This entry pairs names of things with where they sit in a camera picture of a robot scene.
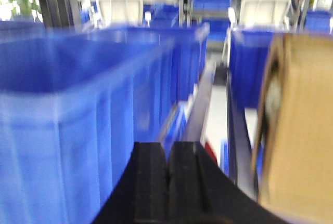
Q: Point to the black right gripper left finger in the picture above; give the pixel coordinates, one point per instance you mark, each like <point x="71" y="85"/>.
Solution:
<point x="140" y="194"/>

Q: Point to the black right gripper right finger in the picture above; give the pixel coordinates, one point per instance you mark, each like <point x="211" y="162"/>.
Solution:
<point x="199" y="192"/>

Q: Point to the large blue plastic bin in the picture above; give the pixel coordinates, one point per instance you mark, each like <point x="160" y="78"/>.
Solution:
<point x="72" y="107"/>

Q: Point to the blue bin at right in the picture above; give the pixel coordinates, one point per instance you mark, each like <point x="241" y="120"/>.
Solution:
<point x="248" y="56"/>

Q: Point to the brown cardboard box near gripper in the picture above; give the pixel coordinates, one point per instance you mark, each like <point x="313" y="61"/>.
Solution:
<point x="294" y="131"/>

